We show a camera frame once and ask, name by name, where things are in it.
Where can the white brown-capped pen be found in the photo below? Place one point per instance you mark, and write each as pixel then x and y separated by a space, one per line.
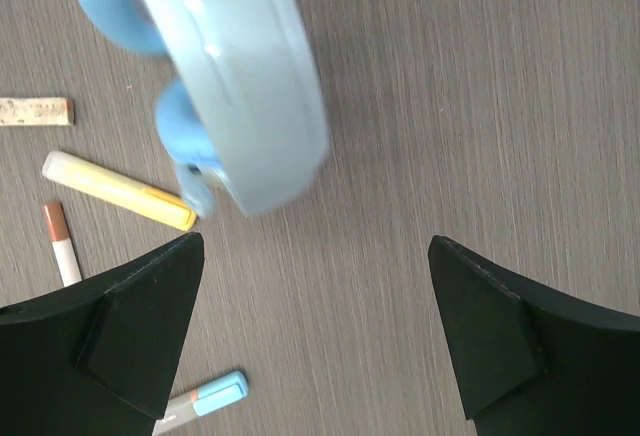
pixel 62 244

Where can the yellow highlighter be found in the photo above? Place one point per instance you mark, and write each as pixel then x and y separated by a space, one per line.
pixel 119 190

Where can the light blue headphones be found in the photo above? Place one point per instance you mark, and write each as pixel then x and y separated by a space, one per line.
pixel 245 113

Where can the blue capped highlighter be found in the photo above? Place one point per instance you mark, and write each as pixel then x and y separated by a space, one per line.
pixel 203 400

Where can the beige speckled eraser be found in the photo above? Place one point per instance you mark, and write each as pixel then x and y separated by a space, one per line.
pixel 43 111

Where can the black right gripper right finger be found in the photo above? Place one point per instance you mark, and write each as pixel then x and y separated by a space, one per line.
pixel 529 359

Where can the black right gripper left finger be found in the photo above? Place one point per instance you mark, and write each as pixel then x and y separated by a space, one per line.
pixel 100 357

